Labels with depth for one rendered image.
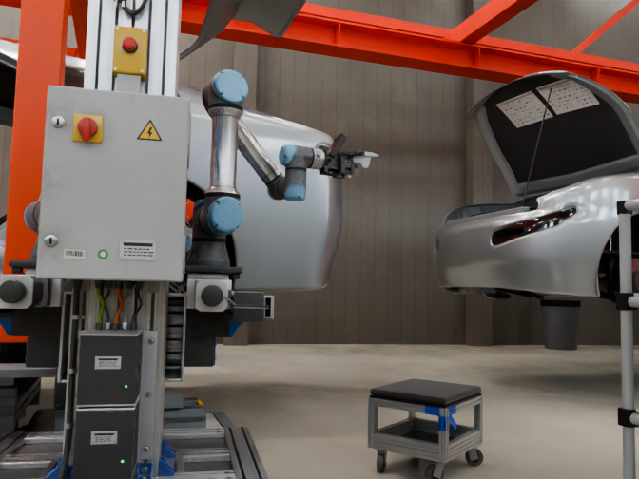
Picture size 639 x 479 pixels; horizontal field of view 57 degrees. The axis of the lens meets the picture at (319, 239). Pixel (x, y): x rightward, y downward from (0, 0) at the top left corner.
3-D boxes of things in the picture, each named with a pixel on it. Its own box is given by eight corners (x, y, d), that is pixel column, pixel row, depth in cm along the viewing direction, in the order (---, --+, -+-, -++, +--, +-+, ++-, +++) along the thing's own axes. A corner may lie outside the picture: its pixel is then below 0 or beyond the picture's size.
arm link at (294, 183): (297, 203, 216) (298, 173, 217) (310, 200, 206) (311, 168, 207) (277, 201, 213) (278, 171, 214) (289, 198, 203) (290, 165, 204)
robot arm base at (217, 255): (231, 267, 200) (232, 238, 201) (185, 265, 197) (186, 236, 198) (228, 268, 215) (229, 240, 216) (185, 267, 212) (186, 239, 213)
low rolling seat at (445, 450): (412, 450, 282) (413, 377, 284) (486, 465, 261) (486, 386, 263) (365, 471, 247) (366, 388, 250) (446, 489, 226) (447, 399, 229)
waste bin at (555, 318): (566, 346, 851) (565, 299, 857) (590, 351, 800) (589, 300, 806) (532, 346, 840) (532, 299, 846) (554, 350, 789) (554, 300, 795)
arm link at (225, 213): (231, 238, 204) (236, 83, 209) (245, 235, 191) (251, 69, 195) (196, 236, 199) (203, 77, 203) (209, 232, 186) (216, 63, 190)
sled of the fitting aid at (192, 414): (196, 413, 312) (197, 394, 313) (205, 430, 278) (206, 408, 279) (94, 418, 296) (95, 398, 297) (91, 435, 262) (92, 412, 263)
